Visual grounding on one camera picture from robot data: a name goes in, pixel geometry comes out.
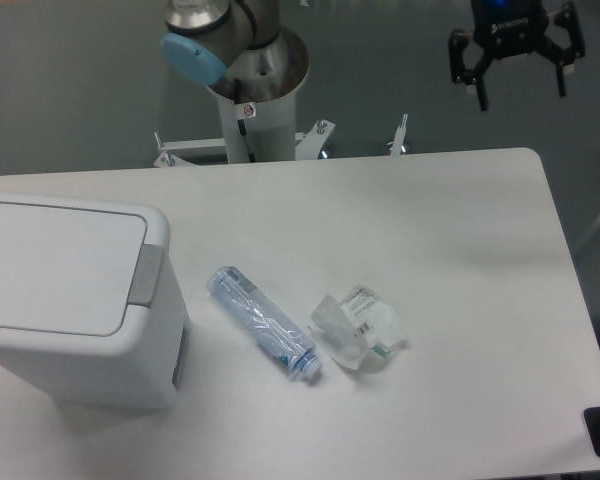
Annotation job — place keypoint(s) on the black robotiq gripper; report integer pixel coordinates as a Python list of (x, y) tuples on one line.
[(510, 30)]

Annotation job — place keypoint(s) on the white push-top trash can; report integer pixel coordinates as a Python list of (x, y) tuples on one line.
[(90, 307)]

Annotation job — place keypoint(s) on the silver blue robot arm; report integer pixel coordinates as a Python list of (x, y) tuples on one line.
[(241, 52)]

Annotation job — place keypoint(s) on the crumpled clear plastic packaging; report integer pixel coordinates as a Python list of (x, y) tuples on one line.
[(360, 324)]

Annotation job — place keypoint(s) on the crushed clear plastic bottle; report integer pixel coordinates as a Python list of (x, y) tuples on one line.
[(274, 332)]

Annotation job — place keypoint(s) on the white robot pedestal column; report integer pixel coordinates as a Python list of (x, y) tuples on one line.
[(257, 125)]

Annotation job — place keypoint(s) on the white pedestal base frame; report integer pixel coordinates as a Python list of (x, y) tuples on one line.
[(310, 145)]

